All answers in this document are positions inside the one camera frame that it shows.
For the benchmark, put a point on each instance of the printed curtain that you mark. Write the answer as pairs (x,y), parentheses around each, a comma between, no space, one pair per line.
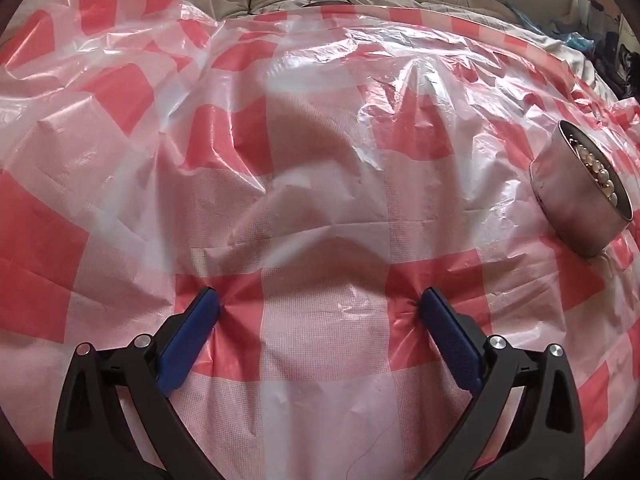
(595,5)

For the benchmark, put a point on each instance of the black jacket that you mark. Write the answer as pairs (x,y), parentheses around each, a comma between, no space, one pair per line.
(615,60)

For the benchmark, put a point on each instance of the black round charger disc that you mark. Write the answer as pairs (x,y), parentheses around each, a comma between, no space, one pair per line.
(325,4)

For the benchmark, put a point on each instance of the round metal tin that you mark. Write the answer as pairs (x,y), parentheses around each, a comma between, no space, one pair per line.
(565,195)

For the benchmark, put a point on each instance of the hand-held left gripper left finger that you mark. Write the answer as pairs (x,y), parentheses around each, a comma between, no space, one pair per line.
(187,340)

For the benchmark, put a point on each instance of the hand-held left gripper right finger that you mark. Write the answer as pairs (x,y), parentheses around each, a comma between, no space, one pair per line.
(450,335)

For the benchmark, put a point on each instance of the red checkered plastic sheet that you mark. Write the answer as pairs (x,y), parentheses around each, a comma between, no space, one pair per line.
(310,185)

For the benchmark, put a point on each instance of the blue plastic bag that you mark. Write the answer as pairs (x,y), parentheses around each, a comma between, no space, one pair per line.
(575,40)

